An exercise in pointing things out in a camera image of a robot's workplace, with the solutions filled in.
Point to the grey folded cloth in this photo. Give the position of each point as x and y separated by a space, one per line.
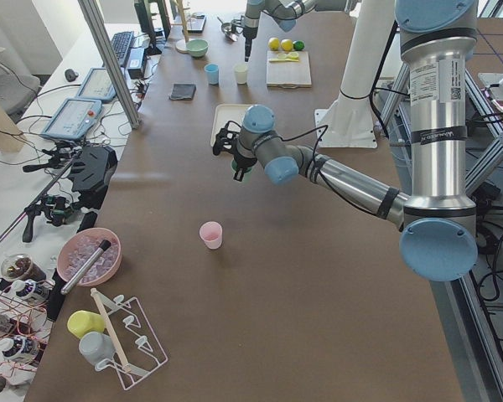
182 91

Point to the cream plastic cup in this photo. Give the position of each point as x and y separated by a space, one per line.
240 72

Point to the blue teach pendant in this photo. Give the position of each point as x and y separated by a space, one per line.
96 86
72 121

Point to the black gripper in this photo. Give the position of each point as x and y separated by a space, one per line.
240 162
248 34

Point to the green plastic cup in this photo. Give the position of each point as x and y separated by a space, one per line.
245 175

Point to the pink bowl with ice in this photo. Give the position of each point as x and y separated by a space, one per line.
76 252

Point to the wooden mug tree stand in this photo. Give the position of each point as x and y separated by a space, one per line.
181 45

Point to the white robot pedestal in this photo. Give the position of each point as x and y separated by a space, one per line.
349 119

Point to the blue teach pendant far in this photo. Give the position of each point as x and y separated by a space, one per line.
96 86

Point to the cream rabbit tray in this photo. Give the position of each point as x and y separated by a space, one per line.
225 113

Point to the blue plastic cup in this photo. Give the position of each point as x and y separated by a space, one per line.
212 74

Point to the yellow lemon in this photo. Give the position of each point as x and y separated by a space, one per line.
273 44
286 45

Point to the white wire cup rack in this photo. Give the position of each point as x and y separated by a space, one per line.
139 341

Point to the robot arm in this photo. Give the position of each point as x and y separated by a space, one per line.
436 220
284 15

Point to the aluminium frame post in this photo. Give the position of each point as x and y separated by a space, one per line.
95 22

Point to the grey cup on rack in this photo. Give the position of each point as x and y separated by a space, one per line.
96 346

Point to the yellow cup on rack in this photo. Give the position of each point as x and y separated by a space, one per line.
82 322

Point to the wooden cutting board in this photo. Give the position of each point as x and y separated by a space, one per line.
289 75

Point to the blue teach pendant near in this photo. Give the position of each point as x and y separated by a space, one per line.
72 121

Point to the metal scoop with black handle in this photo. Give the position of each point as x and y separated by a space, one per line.
96 255

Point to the green lime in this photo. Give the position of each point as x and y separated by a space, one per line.
298 45

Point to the black device on side table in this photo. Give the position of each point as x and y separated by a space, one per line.
91 173

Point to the wooden stick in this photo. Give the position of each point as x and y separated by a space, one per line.
96 296

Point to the black keyboard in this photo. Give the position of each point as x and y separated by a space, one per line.
121 44

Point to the green bowl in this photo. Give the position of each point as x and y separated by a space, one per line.
197 48

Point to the plastic cup iced drink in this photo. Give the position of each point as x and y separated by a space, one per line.
21 267

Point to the pink plastic cup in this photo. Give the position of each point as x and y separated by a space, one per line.
211 234

